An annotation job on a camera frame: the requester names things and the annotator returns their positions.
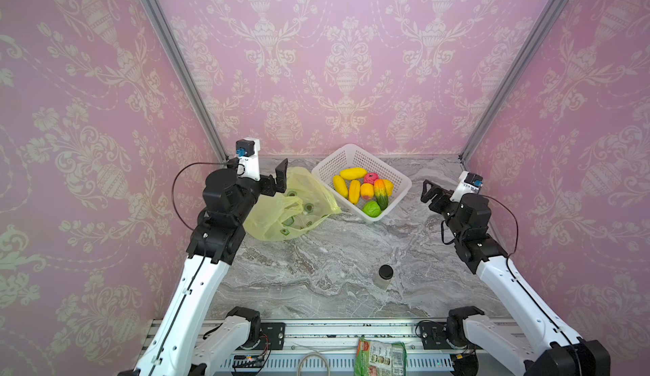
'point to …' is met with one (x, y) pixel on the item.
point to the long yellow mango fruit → (351, 174)
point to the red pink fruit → (371, 178)
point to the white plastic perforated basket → (353, 156)
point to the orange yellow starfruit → (355, 188)
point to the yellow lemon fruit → (388, 186)
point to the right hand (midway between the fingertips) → (437, 185)
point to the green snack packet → (379, 358)
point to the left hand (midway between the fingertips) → (271, 158)
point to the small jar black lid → (383, 279)
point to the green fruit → (371, 209)
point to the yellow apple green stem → (366, 190)
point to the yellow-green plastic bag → (281, 216)
